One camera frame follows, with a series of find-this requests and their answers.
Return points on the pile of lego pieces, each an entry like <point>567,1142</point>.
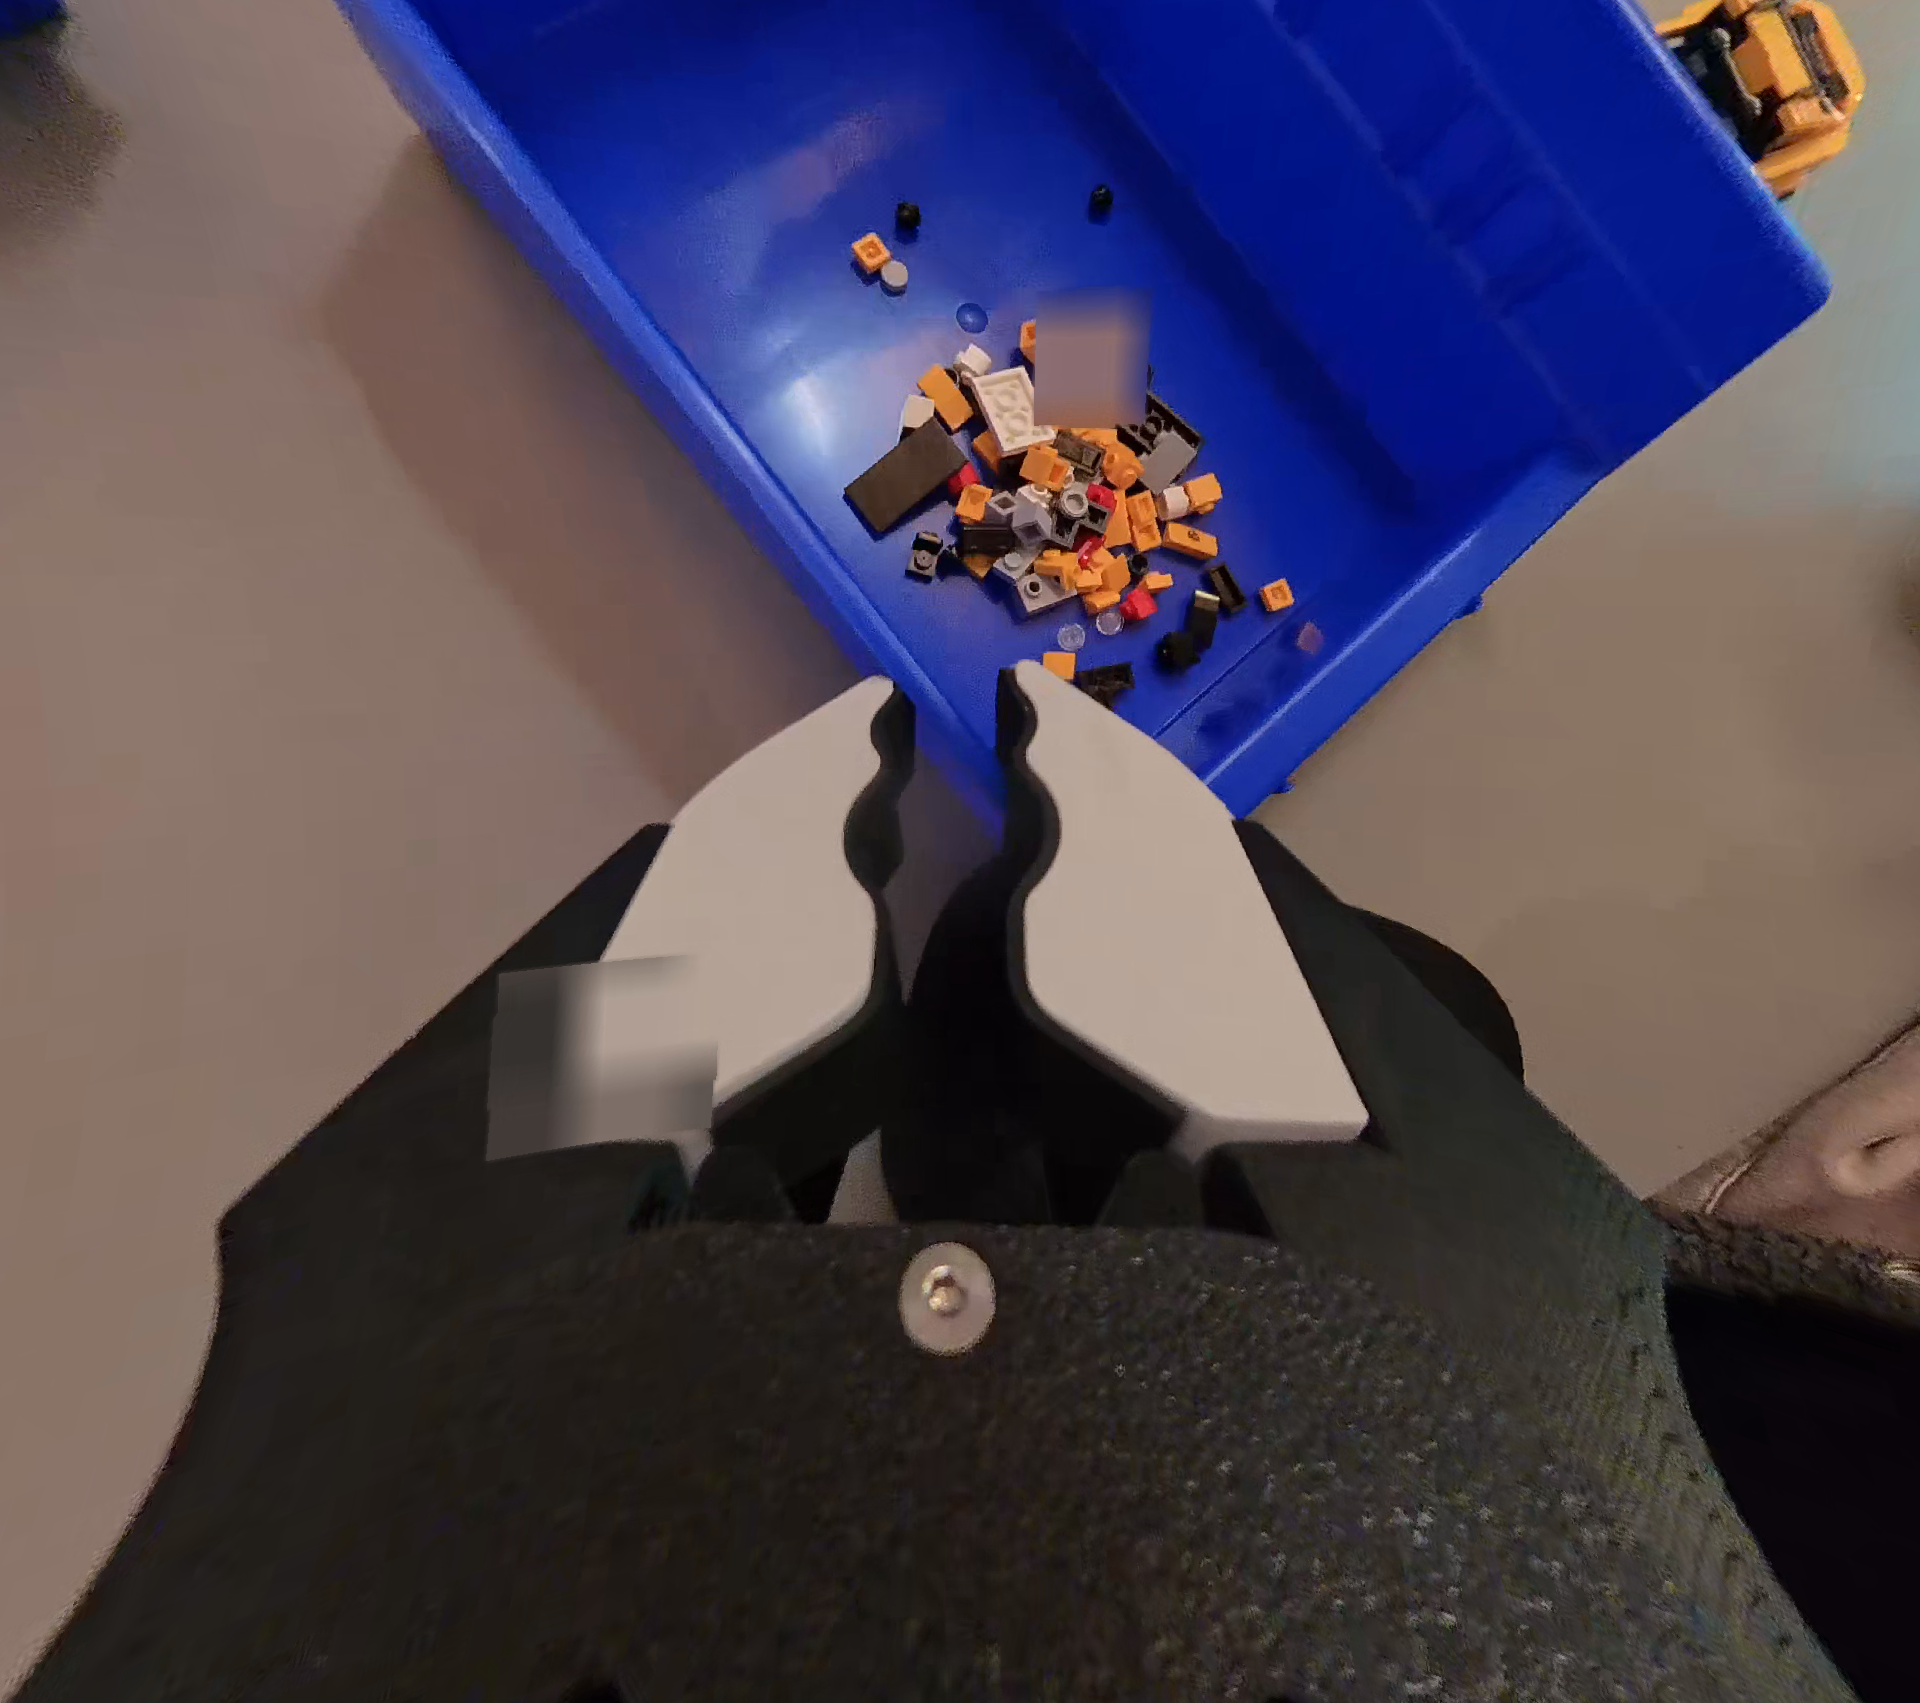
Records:
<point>1051,503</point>

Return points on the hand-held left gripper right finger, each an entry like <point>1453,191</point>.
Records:
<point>1154,954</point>

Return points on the yellow lego car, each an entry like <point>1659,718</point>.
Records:
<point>1779,83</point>

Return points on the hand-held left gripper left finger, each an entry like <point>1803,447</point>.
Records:
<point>781,864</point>

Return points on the person's beige hoodie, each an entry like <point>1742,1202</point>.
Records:
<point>1801,1164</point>

